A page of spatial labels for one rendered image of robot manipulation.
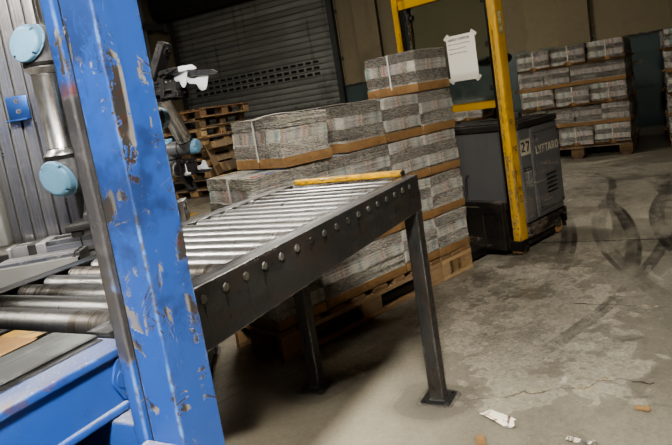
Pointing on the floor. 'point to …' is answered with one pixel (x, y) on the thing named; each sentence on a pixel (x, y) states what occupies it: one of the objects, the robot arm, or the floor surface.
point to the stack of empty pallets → (205, 140)
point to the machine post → (127, 187)
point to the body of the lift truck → (473, 136)
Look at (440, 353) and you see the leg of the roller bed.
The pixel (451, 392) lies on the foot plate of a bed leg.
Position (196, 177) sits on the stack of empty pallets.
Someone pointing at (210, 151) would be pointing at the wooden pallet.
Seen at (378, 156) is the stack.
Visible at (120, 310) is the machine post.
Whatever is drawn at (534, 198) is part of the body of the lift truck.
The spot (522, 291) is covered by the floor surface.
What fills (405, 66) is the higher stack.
